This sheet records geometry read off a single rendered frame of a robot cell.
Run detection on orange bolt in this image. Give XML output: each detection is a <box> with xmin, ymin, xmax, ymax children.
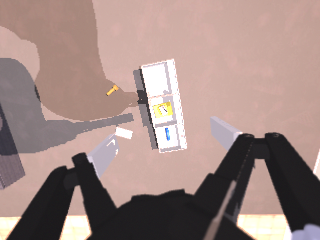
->
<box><xmin>107</xmin><ymin>85</ymin><xmax>118</xmax><ymax>95</ymax></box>

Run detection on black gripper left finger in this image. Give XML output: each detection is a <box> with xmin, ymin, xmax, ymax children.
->
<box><xmin>5</xmin><ymin>133</ymin><xmax>133</xmax><ymax>240</ymax></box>

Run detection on yellow block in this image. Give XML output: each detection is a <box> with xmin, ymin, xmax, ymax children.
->
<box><xmin>153</xmin><ymin>101</ymin><xmax>173</xmax><ymax>118</ymax></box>

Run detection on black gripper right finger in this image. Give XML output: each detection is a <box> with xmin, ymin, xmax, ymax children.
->
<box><xmin>168</xmin><ymin>116</ymin><xmax>320</xmax><ymax>240</ymax></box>

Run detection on white three-compartment bin rack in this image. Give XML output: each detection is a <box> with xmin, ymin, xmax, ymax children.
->
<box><xmin>142</xmin><ymin>59</ymin><xmax>187</xmax><ymax>153</ymax></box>

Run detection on white domino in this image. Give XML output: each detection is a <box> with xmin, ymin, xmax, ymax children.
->
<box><xmin>116</xmin><ymin>127</ymin><xmax>132</xmax><ymax>139</ymax></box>

